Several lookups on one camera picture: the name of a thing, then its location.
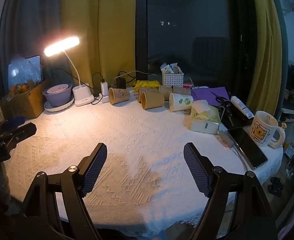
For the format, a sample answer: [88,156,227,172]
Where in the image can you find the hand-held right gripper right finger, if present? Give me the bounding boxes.
[183,142,279,240]

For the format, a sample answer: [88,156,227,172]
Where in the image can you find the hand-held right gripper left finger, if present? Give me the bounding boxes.
[17,142,108,240]

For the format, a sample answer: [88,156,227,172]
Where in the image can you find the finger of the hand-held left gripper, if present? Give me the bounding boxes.
[0,116,26,137]
[0,122,37,147]

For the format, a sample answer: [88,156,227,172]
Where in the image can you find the white paper cup green print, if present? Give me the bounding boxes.
[169,92,194,112]

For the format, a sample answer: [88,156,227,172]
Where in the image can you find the brown paper cup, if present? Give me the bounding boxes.
[158,85,174,101]
[138,87,160,103]
[140,92,165,110]
[172,86,192,96]
[108,87,131,105]

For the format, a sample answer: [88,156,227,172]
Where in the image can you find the cardboard box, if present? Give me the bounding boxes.
[2,79,50,119]

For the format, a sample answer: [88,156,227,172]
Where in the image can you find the pile of oranges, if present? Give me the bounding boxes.
[9,83,35,93]

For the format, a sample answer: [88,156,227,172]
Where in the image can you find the white plate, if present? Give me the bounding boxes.
[43,95,75,112]

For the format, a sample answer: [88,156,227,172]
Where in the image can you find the purple bowl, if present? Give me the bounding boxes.
[42,83,74,107]

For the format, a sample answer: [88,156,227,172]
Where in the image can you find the white textured tablecloth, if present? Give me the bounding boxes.
[4,87,284,232]

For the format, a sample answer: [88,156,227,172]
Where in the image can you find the clear plastic package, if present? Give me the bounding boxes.
[7,54,43,88]

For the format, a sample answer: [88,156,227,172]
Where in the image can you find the tissue pack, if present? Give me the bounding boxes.
[188,100,223,135]

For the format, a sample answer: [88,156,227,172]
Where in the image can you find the black smartphone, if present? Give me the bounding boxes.
[227,127,269,170]

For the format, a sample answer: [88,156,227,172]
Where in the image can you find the black case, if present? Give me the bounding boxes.
[222,104,254,128]

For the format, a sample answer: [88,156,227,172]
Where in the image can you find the white desk lamp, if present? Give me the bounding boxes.
[43,35,95,107]

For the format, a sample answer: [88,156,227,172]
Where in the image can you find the black scissors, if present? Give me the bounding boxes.
[210,91,235,127]

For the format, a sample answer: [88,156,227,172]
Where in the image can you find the white mug bear print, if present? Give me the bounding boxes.
[250,111,286,148]

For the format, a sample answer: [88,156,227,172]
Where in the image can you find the purple folder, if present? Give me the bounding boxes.
[190,87,232,105]

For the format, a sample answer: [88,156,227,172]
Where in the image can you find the white tube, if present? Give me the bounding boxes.
[230,96,255,119]

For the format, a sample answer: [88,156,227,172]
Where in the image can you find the black shoe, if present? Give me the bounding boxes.
[267,177,284,197]

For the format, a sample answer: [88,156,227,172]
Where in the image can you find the grey curtain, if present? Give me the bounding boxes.
[0,0,62,98]

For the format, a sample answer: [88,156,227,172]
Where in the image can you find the white plastic basket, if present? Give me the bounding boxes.
[161,70,184,87]

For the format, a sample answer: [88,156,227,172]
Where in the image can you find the yellow cloth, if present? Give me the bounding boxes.
[133,80,161,91]

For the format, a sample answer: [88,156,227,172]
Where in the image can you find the sachets in basket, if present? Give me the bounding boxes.
[160,63,182,75]

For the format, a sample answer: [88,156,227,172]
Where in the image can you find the yellow curtain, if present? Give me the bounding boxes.
[246,0,283,117]
[59,0,137,88]

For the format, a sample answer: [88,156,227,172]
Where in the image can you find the white adapter cable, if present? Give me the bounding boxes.
[218,125,248,170]

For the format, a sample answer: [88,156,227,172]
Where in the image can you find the black cable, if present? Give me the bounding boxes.
[91,72,105,105]

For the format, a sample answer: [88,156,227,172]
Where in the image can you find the black window frame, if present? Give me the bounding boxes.
[135,0,149,75]

